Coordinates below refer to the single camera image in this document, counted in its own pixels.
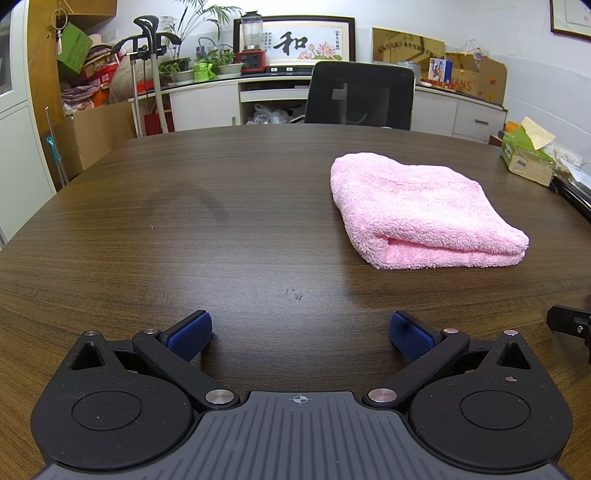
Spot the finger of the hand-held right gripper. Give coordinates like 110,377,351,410
547,305,591,365

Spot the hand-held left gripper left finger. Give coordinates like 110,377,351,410
64,310,241,412

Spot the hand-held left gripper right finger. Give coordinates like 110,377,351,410
362,310,539,411

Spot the pink towel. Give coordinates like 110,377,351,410
329,152,530,271

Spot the black laptop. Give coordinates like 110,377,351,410
549,175,591,214

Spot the green tissue box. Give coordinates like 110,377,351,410
501,117,557,187

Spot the red floor box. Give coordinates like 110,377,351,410
143,111,175,138

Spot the large cardboard floor box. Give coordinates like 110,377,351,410
50,102,139,182

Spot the broom with teal clip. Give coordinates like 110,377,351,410
44,106,71,188

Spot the low white cabinet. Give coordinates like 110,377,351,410
167,73,509,145

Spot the clear plastic bag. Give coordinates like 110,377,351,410
246,103,306,126

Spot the black office chair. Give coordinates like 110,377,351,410
304,61,415,131

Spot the brown cardboard box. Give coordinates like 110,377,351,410
444,52,508,108

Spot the small colourful printed box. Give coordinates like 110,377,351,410
428,58,452,85

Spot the small potted green plant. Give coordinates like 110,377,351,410
203,44,246,77

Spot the pile of fabric items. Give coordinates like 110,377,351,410
60,32,136,116

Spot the gold plaque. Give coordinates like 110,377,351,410
372,27,447,71

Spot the dark framed certificate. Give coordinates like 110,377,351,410
549,0,591,38

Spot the tall potted palm plant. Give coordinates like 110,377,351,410
159,4,242,87

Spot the blender with red base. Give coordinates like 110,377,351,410
237,11,268,75

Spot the framed calligraphy picture with flowers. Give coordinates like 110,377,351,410
233,16,356,75

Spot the green cardboard box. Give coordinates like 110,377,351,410
56,22,93,80

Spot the hanging dreamcatcher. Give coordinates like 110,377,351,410
54,0,71,52

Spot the wooden shelf unit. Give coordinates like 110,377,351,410
27,0,119,127

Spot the metal stand with black handles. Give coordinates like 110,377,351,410
111,15,183,139

